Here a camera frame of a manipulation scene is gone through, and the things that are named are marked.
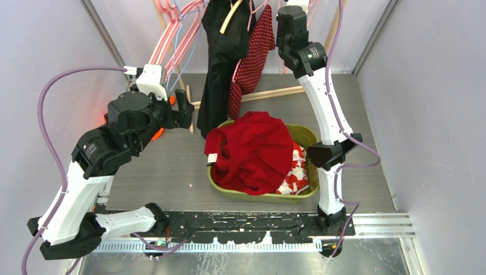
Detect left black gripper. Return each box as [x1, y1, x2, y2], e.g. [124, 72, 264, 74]
[132, 89, 194, 153]

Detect pink hanger of red garment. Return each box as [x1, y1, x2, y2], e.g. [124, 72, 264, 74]
[279, 0, 320, 75]

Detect plain red garment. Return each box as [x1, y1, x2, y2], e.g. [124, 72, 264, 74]
[204, 112, 293, 195]

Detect red poppy floral skirt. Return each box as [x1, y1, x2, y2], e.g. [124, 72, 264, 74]
[276, 142, 309, 195]

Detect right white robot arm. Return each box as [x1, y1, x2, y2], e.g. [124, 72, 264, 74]
[276, 4, 362, 235]

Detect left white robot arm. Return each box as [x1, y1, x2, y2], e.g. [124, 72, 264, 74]
[28, 89, 194, 260]

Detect pink hanger of dotted garment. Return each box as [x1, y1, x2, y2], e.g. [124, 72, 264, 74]
[232, 0, 269, 82]

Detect yellow wooden hanger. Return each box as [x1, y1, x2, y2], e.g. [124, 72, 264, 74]
[220, 0, 243, 34]

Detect light blue hanger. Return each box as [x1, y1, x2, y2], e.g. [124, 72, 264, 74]
[166, 1, 207, 90]

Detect wooden clothes rack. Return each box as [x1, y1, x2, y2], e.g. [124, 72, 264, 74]
[151, 0, 347, 134]

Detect orange garment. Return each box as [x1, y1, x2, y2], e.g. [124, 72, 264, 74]
[103, 96, 175, 141]

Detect dark red polka dot garment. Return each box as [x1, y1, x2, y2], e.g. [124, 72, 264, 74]
[227, 4, 276, 120]

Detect black garment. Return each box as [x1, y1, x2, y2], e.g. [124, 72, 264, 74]
[197, 1, 250, 139]

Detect empty pink hangers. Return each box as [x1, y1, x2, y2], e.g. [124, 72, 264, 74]
[148, 1, 207, 75]

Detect olive green plastic basket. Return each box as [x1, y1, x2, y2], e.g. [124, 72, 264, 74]
[208, 124, 320, 205]

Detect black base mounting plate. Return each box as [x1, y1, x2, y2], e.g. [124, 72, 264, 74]
[130, 210, 356, 259]

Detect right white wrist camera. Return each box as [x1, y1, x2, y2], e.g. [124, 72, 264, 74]
[285, 0, 310, 12]

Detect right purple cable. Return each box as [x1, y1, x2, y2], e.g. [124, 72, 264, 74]
[324, 0, 382, 259]

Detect purple cable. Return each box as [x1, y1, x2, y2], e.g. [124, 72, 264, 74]
[21, 66, 138, 275]
[324, 0, 382, 259]

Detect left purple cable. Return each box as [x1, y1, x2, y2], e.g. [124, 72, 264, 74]
[21, 66, 138, 275]

